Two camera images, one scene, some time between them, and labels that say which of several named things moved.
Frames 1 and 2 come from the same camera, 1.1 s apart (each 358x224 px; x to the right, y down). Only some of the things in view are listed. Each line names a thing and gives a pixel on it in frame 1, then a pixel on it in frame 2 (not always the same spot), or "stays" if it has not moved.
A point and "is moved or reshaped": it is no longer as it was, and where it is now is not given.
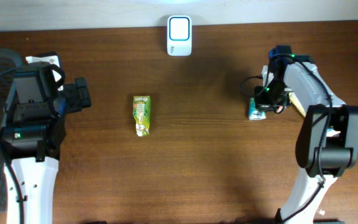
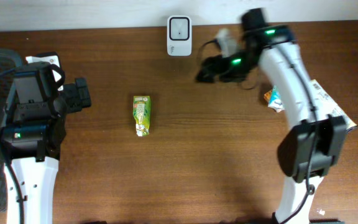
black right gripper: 262,98 -> 215,66
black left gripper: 74,94 stays
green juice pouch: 142,112 stays
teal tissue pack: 253,113 is moved or reshaped
